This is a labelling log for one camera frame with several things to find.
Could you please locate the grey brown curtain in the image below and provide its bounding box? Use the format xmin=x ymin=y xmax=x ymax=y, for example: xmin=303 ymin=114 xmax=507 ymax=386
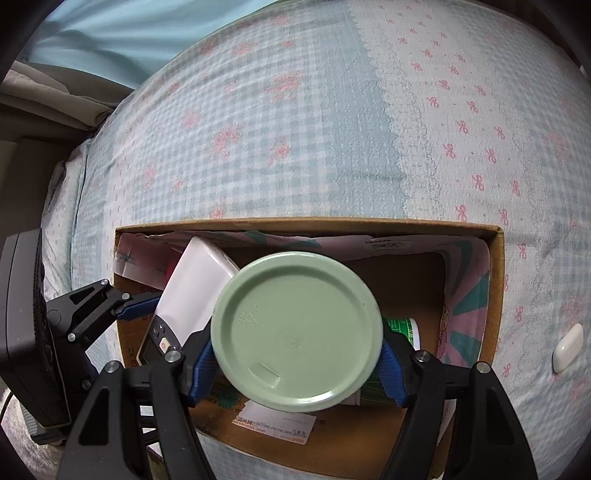
xmin=0 ymin=59 xmax=126 ymax=131

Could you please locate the grey headboard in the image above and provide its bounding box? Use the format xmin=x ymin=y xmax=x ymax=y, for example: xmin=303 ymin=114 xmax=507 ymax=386
xmin=0 ymin=134 xmax=63 ymax=243

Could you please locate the white remote control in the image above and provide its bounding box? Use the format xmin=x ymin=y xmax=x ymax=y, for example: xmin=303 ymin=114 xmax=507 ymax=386
xmin=139 ymin=236 xmax=241 ymax=366

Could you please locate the cardboard box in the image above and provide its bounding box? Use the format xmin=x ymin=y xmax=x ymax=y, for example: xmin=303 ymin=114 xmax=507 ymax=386
xmin=113 ymin=217 xmax=505 ymax=480

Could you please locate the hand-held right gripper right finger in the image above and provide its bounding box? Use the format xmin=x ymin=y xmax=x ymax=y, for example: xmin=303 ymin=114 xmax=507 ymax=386
xmin=378 ymin=329 xmax=539 ymax=480

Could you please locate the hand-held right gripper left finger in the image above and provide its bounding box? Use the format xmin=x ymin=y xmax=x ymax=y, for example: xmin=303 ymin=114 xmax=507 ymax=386
xmin=58 ymin=329 xmax=223 ymax=480

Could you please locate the light blue hanging cloth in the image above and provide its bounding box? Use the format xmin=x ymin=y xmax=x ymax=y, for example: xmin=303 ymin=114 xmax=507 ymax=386
xmin=22 ymin=0 xmax=288 ymax=94

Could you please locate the green white printed tube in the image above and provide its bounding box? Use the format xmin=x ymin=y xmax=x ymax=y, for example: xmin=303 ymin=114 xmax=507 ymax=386
xmin=358 ymin=316 xmax=422 ymax=409

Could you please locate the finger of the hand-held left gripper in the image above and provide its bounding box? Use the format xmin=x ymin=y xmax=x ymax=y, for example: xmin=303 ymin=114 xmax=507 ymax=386
xmin=46 ymin=279 xmax=164 ymax=345

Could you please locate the white dotted pillow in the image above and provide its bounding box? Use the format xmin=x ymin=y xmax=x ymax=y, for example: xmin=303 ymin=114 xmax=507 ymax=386
xmin=41 ymin=145 xmax=122 ymax=301

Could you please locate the pale green lidded jar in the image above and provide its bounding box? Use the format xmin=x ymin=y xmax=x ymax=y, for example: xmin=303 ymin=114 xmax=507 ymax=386
xmin=210 ymin=252 xmax=385 ymax=413

